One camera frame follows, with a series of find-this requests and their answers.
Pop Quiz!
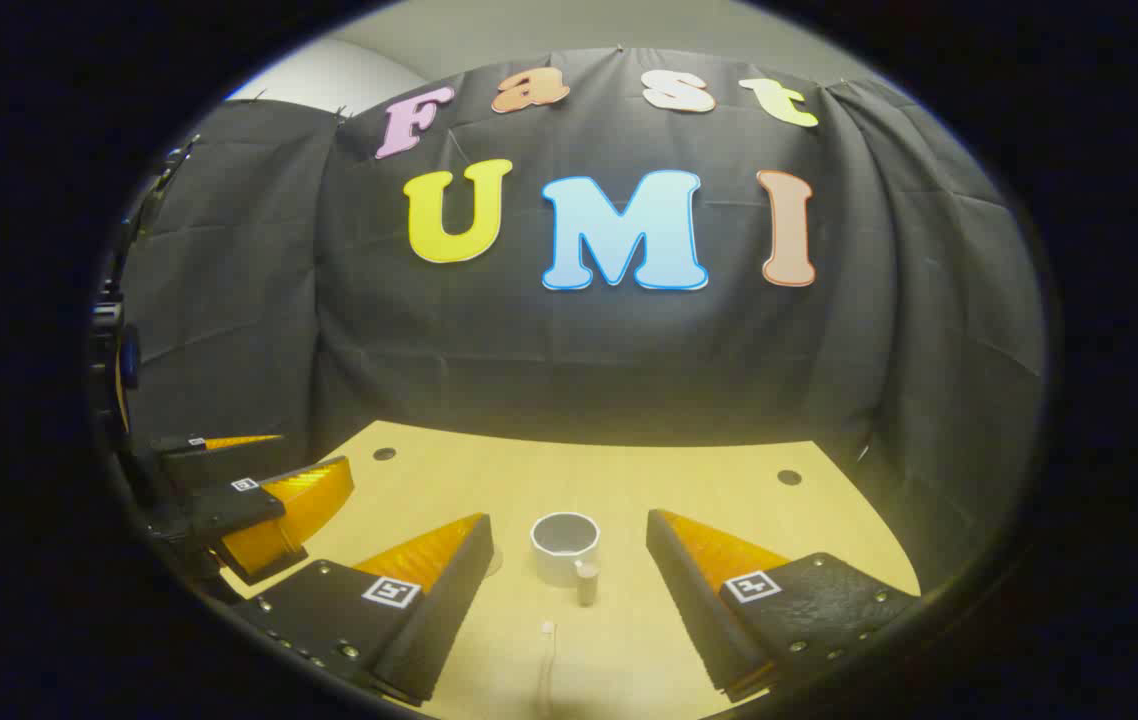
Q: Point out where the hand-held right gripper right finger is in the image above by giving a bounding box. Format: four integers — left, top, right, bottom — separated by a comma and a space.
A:
645, 508, 923, 704

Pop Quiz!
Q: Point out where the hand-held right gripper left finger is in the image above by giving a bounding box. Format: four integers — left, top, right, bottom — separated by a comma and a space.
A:
229, 512, 496, 707

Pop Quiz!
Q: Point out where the white toothbrush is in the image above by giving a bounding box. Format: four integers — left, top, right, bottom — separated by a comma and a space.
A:
536, 620, 561, 717

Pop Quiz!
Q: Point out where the white cup with wooden handle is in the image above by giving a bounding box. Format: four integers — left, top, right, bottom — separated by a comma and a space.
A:
530, 511, 602, 608

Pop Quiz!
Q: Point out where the light wooden desktop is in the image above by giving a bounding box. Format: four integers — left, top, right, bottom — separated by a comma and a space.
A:
219, 420, 923, 720

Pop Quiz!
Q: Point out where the black backdrop cloth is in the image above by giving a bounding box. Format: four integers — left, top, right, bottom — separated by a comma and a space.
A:
114, 45, 1048, 601

